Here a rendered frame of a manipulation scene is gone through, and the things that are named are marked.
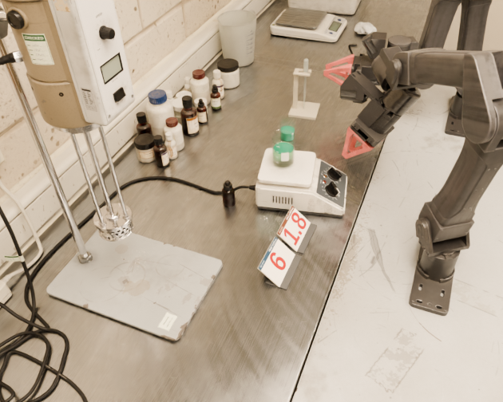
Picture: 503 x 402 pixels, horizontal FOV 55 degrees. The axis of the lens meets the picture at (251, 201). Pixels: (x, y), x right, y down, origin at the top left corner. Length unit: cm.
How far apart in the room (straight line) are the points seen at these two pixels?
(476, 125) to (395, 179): 50
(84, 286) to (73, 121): 41
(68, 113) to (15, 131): 41
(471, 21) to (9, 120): 106
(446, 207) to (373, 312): 23
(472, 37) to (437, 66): 50
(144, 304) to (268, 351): 25
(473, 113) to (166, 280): 62
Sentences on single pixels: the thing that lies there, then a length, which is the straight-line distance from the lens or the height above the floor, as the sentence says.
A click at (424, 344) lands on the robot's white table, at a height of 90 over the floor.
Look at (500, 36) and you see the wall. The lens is 248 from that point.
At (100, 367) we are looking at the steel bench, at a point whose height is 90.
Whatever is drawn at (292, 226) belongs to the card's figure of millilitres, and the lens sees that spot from 103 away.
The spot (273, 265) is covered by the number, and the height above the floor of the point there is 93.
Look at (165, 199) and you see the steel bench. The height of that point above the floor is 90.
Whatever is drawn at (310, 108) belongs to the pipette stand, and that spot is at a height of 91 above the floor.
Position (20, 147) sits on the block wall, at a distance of 113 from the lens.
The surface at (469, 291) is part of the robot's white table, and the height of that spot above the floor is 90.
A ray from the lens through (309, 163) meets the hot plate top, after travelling 110.
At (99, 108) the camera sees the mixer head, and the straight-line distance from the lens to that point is 67.
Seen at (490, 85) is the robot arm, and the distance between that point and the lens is 74.
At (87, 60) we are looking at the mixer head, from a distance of 64.
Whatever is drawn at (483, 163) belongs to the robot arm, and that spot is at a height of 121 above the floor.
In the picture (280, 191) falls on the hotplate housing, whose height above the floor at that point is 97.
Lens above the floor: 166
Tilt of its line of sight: 42 degrees down
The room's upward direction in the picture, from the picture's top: 2 degrees counter-clockwise
